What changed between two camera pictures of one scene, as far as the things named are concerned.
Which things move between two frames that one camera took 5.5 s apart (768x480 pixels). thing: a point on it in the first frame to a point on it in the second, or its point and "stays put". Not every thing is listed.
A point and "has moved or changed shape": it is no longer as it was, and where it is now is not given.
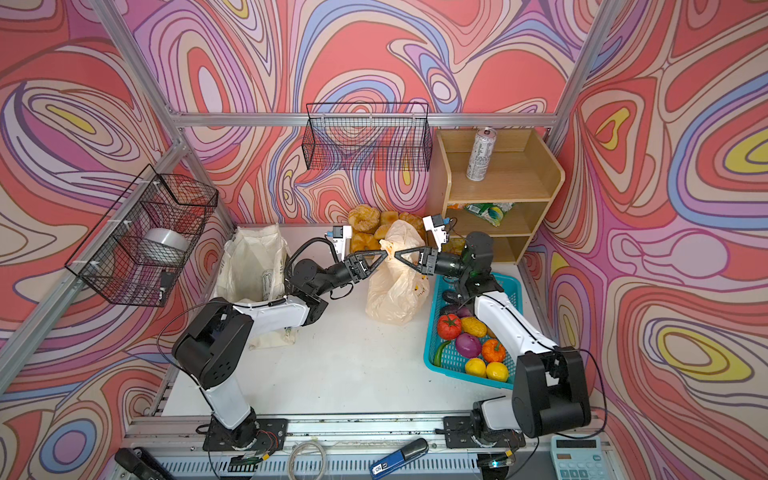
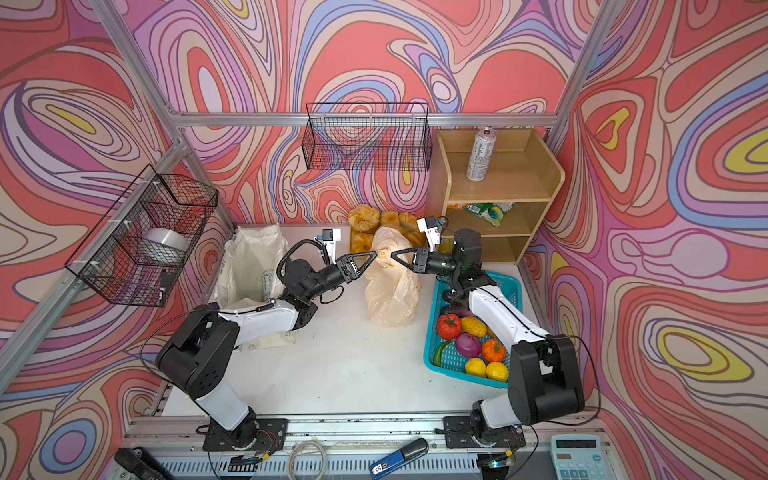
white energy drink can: x=267 y=285 stays put
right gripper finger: x=421 y=249 stays put
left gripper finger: x=373 y=267 to x=357 y=271
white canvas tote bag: x=253 y=269 stays put
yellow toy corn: x=473 y=326 stays put
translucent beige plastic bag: x=396 y=292 has moved or changed shape
